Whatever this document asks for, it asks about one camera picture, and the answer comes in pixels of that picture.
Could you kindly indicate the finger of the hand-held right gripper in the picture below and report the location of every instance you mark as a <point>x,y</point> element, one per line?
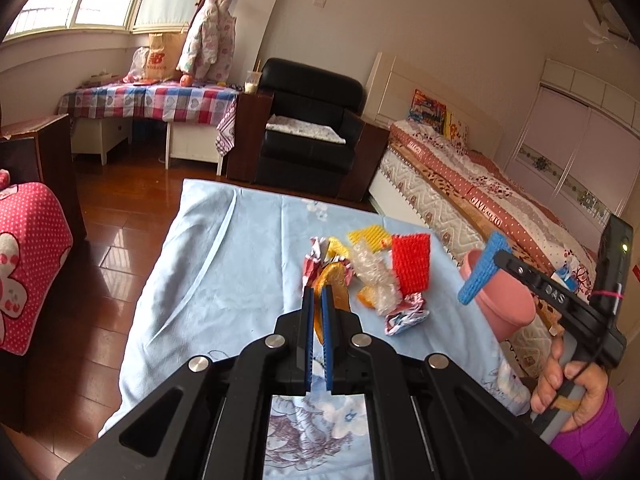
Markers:
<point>482,275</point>

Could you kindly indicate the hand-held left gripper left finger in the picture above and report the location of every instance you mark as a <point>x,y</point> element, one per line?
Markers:
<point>308,320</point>

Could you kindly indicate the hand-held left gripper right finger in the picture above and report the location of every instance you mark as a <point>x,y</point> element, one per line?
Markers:
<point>328,325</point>

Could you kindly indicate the pink plastic basin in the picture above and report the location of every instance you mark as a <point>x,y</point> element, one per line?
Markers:
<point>505,310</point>

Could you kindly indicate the orange wrapper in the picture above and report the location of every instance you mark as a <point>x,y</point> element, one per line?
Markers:
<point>334,280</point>

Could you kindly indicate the yellow wrapper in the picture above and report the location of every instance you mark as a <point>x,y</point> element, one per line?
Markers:
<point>367,299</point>

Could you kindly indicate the person's right forearm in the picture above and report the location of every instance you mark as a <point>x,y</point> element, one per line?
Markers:
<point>592,445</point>

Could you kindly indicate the person's right hand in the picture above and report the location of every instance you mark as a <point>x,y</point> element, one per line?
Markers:
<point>590,390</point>

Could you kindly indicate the red white crumpled wrapper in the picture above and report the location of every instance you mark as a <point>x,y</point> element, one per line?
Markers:
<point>312,260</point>

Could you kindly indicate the blue white tissue box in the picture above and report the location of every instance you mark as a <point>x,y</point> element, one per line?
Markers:
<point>562,277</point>

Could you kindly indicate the clear plastic wrapper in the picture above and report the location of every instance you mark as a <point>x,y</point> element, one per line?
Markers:
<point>372,270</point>

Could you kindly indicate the red foam net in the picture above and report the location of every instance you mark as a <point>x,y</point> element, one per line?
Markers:
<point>411,262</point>

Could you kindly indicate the pink white crumpled wrapper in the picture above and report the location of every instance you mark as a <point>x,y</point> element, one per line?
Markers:
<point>406,316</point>

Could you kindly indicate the pink dotted quilt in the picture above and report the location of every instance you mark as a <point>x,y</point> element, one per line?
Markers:
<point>500,195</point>

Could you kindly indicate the bed with patterned quilt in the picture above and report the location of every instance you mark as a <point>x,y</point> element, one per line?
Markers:
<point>450,185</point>
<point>395,200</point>

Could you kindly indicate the yellow foam net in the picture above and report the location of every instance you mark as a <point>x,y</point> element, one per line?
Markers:
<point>371,238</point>

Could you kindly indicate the light blue tablecloth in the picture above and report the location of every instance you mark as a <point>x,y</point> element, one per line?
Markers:
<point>225,270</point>

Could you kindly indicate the white quilted mattress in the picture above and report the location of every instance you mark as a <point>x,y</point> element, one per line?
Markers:
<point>425,195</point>

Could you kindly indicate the yellow floral pillow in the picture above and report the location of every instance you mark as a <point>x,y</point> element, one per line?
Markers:
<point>457,130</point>

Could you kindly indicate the brown wooden side cabinet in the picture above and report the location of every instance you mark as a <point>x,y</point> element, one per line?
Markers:
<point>247,135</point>
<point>362,160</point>

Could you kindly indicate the white wardrobe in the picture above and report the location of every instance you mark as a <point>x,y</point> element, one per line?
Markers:
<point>570,130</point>

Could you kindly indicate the colourful printed pillow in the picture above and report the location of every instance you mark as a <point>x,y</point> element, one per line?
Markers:
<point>429,110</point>

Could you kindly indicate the white seat cushion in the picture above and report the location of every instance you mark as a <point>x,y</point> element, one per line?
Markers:
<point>305,129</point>

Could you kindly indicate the white headboard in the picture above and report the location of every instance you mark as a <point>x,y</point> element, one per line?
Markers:
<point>390,90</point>

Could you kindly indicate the white desk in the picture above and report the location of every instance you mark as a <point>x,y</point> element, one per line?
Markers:
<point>190,140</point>

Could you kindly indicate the black leather armchair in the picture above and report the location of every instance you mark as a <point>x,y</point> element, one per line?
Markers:
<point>310,90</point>

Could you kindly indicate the plastic drink cup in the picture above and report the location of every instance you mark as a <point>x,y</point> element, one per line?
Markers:
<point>251,84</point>

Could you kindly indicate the red apple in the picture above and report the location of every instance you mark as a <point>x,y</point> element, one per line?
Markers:
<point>186,80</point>

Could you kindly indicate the table with plaid cloth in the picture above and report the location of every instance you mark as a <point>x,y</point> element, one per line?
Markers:
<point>150,100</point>

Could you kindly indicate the red dotted chair cover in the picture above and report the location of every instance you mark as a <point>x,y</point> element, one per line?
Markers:
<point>35,240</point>

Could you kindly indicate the brown paper shopping bag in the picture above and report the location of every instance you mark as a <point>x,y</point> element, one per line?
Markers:
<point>165,57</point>

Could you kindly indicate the pink floral puffer jacket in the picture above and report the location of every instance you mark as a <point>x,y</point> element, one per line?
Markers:
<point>210,35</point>

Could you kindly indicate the clear plastic bag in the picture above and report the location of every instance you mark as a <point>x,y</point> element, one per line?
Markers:
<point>140,62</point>

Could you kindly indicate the dark wooden cabinet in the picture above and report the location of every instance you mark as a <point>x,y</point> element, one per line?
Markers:
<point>50,150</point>

